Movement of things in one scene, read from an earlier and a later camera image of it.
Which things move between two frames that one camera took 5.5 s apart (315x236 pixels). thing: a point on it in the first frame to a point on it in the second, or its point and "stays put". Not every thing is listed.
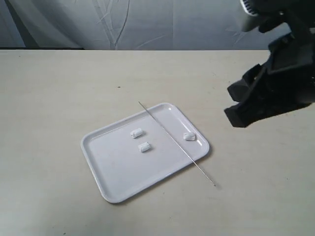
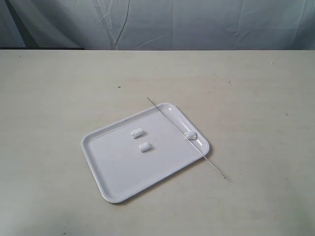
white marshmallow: x=144 y=147 stays put
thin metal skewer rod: x=177 y=144 to x=209 y=161
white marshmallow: x=190 y=136 stays put
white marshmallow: x=136 y=132 stays put
